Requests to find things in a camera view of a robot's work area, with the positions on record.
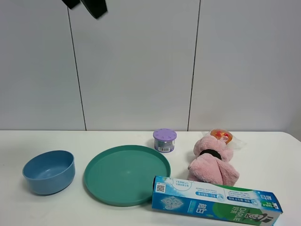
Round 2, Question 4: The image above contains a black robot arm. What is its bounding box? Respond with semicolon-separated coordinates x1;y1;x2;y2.
62;0;108;19

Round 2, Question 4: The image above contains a purple lidded air freshener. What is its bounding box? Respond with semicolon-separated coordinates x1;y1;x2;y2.
153;129;177;153

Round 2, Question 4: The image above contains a pink rolled towel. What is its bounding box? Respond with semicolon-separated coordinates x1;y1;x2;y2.
187;135;239;186

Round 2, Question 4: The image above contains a wrapped orange jelly cup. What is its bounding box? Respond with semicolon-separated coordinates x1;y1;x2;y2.
202;129;246;151

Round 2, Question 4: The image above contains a blue plastic bowl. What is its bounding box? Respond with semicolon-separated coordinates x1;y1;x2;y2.
22;150;75;195

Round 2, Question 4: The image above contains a blue green toothpaste box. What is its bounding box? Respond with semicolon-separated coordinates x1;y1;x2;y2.
152;176;283;226

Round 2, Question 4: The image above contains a green round plate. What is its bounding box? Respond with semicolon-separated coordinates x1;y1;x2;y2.
83;145;171;207

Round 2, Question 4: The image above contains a black hair band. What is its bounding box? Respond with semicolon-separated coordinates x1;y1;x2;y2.
199;149;222;160

